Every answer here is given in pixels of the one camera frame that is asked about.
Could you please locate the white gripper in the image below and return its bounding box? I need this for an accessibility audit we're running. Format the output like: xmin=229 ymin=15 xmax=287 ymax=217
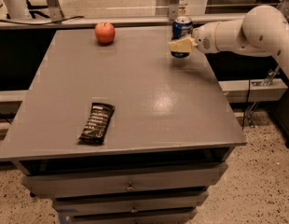
xmin=169 ymin=21 xmax=219 ymax=53

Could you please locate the blue pepsi can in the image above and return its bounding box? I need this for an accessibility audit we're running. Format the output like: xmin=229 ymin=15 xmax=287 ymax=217
xmin=171 ymin=16 xmax=193 ymax=58

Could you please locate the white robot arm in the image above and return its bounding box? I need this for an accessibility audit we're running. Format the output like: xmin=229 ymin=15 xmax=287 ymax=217
xmin=169 ymin=6 xmax=289 ymax=80

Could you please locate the black rxbar chocolate wrapper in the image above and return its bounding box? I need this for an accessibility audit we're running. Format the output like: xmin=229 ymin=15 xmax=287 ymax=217
xmin=79 ymin=103 xmax=115 ymax=144

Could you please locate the red apple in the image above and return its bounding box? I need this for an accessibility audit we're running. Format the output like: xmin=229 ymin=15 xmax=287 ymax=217
xmin=94 ymin=22 xmax=116 ymax=44

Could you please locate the grey drawer cabinet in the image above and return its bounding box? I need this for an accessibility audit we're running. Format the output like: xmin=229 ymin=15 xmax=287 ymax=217
xmin=0 ymin=26 xmax=245 ymax=224

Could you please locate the white pipe leg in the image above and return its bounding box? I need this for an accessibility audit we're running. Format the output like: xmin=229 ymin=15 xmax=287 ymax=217
xmin=2 ymin=0 xmax=32 ymax=20

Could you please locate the black cable on rail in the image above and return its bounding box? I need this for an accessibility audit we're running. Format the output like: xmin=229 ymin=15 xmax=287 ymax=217
xmin=0 ymin=15 xmax=86 ymax=26

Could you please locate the grey metal rail frame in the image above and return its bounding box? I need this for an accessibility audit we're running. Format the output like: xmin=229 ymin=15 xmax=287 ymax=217
xmin=0 ymin=0 xmax=289 ymax=31

